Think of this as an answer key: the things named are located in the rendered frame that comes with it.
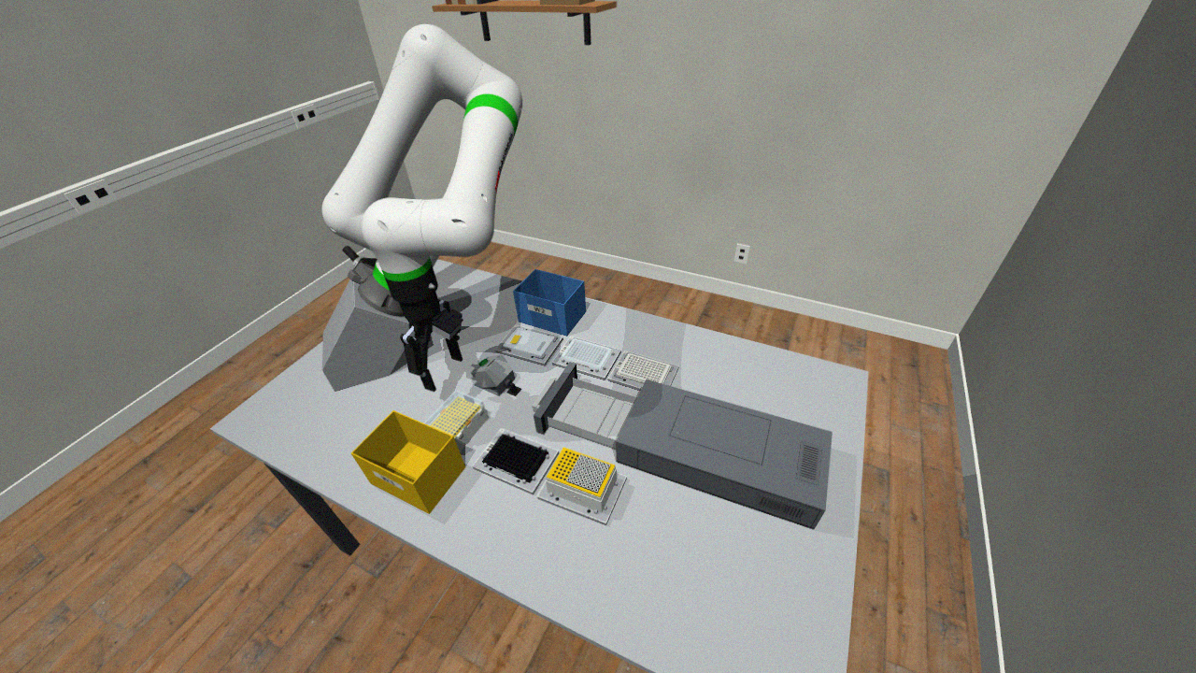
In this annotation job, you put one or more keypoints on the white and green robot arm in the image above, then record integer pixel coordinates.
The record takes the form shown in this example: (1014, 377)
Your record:
(405, 233)

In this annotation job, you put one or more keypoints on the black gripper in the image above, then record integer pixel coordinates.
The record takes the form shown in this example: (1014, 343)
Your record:
(417, 315)

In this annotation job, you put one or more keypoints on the blue bin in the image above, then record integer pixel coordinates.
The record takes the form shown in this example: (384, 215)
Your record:
(541, 301)

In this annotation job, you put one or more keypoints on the yellow waste bin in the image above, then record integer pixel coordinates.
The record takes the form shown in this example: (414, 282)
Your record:
(393, 456)

